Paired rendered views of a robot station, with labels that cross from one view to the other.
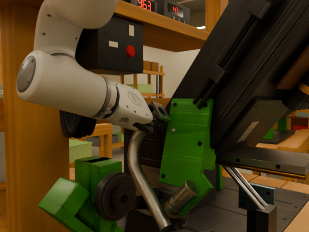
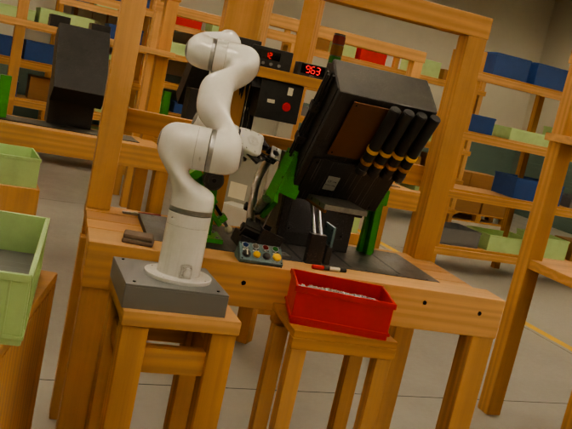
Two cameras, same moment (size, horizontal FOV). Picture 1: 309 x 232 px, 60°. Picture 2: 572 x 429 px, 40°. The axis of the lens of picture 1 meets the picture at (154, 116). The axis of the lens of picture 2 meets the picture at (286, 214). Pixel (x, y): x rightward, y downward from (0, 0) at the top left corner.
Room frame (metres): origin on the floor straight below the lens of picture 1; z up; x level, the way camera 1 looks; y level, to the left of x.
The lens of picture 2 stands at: (-1.75, -1.57, 1.50)
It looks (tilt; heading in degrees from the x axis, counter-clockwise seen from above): 9 degrees down; 31
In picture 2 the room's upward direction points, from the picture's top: 12 degrees clockwise
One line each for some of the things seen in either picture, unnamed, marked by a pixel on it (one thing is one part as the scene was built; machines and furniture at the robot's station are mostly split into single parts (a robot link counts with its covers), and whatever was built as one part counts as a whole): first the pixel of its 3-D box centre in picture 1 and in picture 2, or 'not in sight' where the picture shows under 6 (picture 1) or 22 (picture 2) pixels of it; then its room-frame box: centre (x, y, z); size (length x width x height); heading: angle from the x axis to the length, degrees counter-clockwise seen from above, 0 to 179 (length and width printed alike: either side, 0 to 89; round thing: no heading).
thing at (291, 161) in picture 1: (234, 155); (328, 201); (0.74, -0.22, 1.11); 0.39 x 0.16 x 0.03; 48
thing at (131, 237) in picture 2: not in sight; (138, 237); (0.12, 0.09, 0.91); 0.10 x 0.08 x 0.03; 128
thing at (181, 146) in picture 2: not in sight; (186, 168); (-0.08, -0.22, 1.22); 0.19 x 0.12 x 0.24; 127
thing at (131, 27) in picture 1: (109, 47); (276, 100); (0.80, 0.13, 1.42); 0.17 x 0.12 x 0.15; 138
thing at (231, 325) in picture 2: not in sight; (172, 304); (-0.07, -0.25, 0.83); 0.32 x 0.32 x 0.04; 52
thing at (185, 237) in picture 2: not in sight; (184, 244); (-0.07, -0.25, 1.00); 0.19 x 0.19 x 0.18
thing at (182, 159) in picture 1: (192, 140); (288, 177); (0.65, -0.09, 1.17); 0.13 x 0.12 x 0.20; 138
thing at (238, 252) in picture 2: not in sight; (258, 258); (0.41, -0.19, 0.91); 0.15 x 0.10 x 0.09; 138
